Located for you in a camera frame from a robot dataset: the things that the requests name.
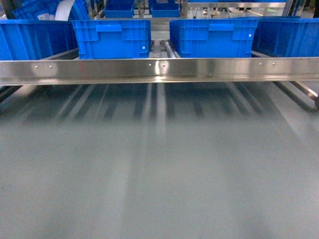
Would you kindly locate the small blue bin background right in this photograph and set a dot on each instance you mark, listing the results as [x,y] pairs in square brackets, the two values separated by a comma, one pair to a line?
[164,8]

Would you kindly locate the blue bin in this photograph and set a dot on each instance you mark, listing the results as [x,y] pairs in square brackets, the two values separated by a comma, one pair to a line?
[113,39]
[35,39]
[213,38]
[287,36]

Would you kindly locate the blue bin far right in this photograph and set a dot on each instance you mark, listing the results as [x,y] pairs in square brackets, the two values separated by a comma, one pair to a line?
[287,36]

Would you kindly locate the blue bin far left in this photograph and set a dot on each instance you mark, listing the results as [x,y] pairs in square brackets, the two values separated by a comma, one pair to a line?
[35,39]

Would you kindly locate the blue bin centre left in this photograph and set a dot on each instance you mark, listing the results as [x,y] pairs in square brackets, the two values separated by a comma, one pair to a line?
[113,39]

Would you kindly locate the small blue bin background left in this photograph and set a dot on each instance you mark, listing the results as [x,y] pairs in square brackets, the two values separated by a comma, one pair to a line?
[119,9]

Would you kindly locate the blue bin centre right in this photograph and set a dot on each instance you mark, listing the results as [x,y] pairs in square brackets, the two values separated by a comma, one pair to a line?
[213,38]

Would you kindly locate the small blue bin background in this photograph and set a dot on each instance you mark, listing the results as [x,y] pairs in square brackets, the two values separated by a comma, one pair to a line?
[119,9]
[164,8]

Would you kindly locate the steel shelf rack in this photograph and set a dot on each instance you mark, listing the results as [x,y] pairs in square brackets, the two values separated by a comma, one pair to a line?
[66,69]

